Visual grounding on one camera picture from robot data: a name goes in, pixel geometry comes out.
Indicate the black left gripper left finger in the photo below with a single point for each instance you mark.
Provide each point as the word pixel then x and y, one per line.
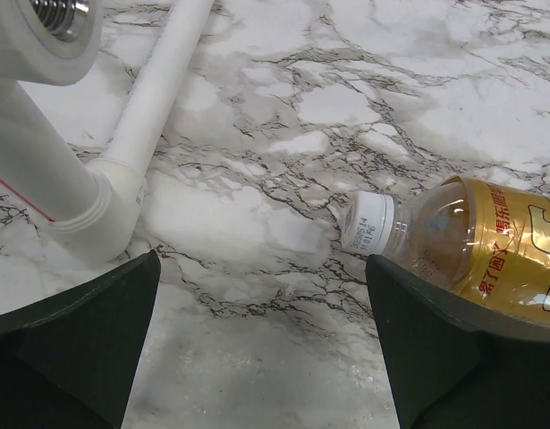
pixel 69 361

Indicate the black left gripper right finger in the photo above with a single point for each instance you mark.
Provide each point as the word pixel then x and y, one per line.
pixel 454 364

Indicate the golden energy drink bottle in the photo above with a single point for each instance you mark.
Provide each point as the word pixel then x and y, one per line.
pixel 486 243

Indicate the white bottle cap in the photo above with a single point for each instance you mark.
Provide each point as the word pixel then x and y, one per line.
pixel 368 223

